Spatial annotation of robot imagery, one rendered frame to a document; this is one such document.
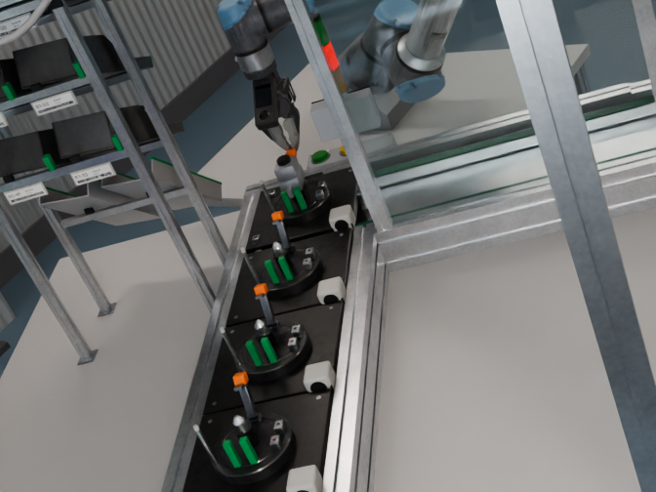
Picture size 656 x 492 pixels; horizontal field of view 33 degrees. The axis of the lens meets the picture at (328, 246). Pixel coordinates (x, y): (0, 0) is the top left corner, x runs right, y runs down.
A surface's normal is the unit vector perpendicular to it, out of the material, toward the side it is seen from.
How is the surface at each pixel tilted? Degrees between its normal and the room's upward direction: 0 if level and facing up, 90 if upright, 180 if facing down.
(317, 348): 0
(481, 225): 90
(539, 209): 90
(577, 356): 0
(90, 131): 65
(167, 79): 90
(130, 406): 0
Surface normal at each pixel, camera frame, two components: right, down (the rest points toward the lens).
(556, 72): -0.09, 0.56
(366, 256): -0.34, -0.79
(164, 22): 0.79, 0.05
